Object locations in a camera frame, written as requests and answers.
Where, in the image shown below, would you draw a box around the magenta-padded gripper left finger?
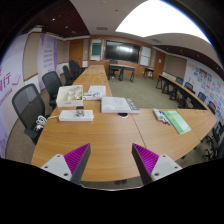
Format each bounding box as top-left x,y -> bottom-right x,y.
40,143 -> 92,185

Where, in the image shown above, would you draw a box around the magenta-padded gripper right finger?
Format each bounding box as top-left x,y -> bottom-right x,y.
131,143 -> 183,186

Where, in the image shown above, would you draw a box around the green booklet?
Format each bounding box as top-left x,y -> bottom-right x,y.
162,110 -> 193,136

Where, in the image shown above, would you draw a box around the white power strip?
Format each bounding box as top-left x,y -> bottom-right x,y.
58,109 -> 95,123

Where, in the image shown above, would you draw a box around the white pack of markers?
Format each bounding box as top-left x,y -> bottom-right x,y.
152,108 -> 172,126

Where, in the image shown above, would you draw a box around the open white cardboard box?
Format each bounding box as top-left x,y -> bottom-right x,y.
55,84 -> 84,108

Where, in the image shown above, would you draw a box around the black mesh office chair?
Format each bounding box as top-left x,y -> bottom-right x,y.
11,83 -> 51,146
41,70 -> 64,109

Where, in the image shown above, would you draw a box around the small white blue carton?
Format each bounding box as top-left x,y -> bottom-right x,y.
82,92 -> 103,101

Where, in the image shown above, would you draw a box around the white book with grey stripe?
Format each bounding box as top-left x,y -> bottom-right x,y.
100,96 -> 141,115

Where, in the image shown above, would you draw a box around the long curved wooden table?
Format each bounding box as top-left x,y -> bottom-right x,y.
155,73 -> 208,111

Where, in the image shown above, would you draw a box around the group of black mesh chairs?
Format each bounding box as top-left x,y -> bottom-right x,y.
168,76 -> 224,161

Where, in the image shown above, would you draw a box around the white printed paper sheet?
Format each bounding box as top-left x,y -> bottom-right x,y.
87,85 -> 107,98

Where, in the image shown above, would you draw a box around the row of black office chairs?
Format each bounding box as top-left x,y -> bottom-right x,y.
61,59 -> 88,86

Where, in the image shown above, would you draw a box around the small dark side table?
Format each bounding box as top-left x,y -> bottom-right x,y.
143,66 -> 155,80

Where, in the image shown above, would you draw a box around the dark desk with wooden top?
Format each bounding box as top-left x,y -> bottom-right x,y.
108,63 -> 136,83

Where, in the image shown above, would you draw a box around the green white notice board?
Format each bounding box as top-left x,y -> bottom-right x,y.
89,38 -> 104,62

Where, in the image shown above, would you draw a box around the large bright ceiling light panel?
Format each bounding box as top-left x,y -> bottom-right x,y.
114,0 -> 212,44

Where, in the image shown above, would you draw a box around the white power strip cable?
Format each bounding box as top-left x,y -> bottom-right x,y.
34,114 -> 60,132

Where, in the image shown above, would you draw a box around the colourful wall posters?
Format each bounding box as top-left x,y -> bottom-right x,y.
188,64 -> 224,124

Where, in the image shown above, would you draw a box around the large white purple wall banner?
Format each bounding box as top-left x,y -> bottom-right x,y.
0,33 -> 29,158

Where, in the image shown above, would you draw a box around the narrow purple wall banner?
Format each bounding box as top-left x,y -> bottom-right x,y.
36,33 -> 59,91

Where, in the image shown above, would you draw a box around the white wall whiteboard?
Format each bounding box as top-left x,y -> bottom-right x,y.
139,45 -> 153,67

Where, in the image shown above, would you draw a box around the large black wall screen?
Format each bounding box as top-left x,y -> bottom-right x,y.
104,39 -> 141,64

